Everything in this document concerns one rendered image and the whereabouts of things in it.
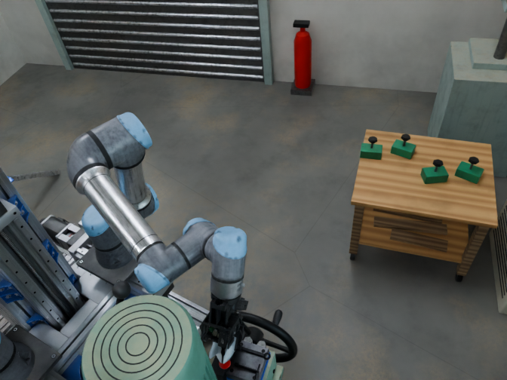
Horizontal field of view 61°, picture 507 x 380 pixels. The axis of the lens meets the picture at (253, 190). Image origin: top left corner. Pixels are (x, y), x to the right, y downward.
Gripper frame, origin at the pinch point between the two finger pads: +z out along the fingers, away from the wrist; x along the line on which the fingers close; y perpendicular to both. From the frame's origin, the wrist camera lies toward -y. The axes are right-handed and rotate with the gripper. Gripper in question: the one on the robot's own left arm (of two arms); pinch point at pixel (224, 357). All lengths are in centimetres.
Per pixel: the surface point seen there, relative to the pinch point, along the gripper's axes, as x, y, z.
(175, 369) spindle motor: 7, 40, -30
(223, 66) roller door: -123, -282, -57
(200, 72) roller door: -147, -285, -50
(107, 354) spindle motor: -4, 41, -30
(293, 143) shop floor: -40, -227, -10
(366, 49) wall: -2, -282, -82
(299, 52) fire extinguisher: -52, -263, -75
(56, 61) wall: -306, -280, -45
